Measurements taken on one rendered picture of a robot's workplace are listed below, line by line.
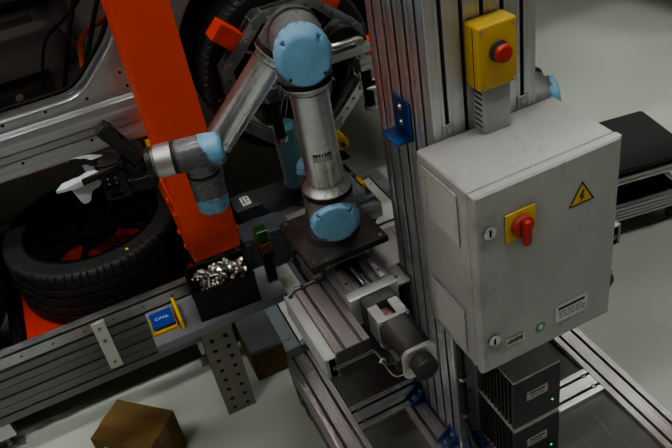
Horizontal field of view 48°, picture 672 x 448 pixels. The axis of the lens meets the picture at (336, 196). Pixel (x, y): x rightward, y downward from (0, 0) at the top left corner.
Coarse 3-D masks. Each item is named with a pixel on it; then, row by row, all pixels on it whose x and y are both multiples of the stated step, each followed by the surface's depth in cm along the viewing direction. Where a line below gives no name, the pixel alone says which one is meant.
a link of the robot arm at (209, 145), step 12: (216, 132) 165; (180, 144) 162; (192, 144) 162; (204, 144) 162; (216, 144) 162; (180, 156) 162; (192, 156) 162; (204, 156) 162; (216, 156) 163; (180, 168) 163; (192, 168) 164; (204, 168) 164; (216, 168) 166
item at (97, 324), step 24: (168, 288) 258; (96, 312) 254; (120, 312) 253; (144, 312) 258; (48, 336) 248; (72, 336) 250; (96, 336) 253; (120, 336) 257; (0, 360) 243; (24, 360) 246; (48, 360) 250; (120, 360) 262; (0, 384) 247
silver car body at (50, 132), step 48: (0, 0) 393; (48, 0) 402; (96, 0) 262; (0, 48) 317; (48, 48) 321; (96, 48) 255; (0, 96) 309; (48, 96) 256; (96, 96) 261; (0, 144) 253; (48, 144) 260; (96, 144) 267
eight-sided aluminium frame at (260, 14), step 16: (288, 0) 260; (304, 0) 257; (320, 0) 260; (256, 16) 253; (336, 16) 265; (256, 32) 256; (240, 48) 256; (224, 64) 257; (224, 80) 259; (352, 80) 286; (352, 96) 284; (336, 112) 290; (256, 128) 274; (336, 128) 288
